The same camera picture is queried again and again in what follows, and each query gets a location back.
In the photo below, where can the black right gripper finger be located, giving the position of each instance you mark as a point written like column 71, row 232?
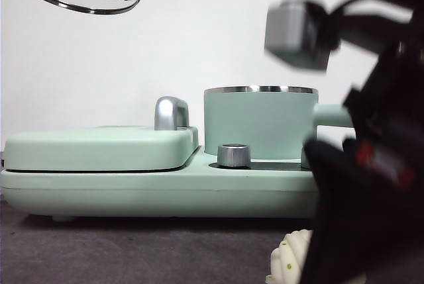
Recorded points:
column 334, row 217

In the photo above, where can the ribbed white bun green dots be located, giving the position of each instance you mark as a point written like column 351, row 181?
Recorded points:
column 291, row 254

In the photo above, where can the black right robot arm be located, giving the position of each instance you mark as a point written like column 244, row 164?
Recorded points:
column 391, row 98

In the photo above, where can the green breakfast maker base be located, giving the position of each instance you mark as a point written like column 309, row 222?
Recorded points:
column 165, row 194

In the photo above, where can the pale grey right wrist camera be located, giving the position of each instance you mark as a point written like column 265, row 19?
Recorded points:
column 291, row 32

